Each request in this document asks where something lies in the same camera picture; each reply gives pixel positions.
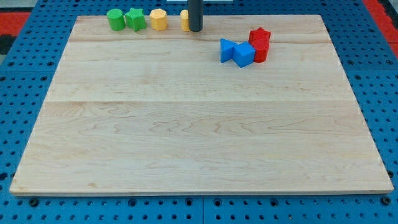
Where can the yellow hexagon block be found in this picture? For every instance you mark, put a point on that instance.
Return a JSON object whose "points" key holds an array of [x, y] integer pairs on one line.
{"points": [[158, 19]]}

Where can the light wooden board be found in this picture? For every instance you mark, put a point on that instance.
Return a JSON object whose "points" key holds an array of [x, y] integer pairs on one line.
{"points": [[156, 113]]}

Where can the green star block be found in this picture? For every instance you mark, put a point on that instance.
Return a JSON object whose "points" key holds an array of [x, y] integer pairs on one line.
{"points": [[135, 19]]}

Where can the red star block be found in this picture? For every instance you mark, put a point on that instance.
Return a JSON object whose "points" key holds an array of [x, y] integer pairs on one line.
{"points": [[259, 34]]}

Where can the red cylinder block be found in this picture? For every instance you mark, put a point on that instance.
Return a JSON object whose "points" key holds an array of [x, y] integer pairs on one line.
{"points": [[261, 50]]}

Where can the blue triangle block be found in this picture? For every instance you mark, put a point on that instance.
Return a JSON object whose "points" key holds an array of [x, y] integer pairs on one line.
{"points": [[226, 50]]}

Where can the green cylinder block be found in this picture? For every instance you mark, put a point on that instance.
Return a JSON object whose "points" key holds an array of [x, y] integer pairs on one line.
{"points": [[116, 19]]}

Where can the blue cube block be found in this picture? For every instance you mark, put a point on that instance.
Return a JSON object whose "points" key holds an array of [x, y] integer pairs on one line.
{"points": [[243, 54]]}

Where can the yellow heart block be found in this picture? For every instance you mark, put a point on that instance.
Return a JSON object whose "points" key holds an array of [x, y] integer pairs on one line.
{"points": [[184, 18]]}

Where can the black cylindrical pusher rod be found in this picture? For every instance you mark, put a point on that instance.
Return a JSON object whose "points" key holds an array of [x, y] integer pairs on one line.
{"points": [[195, 15]]}

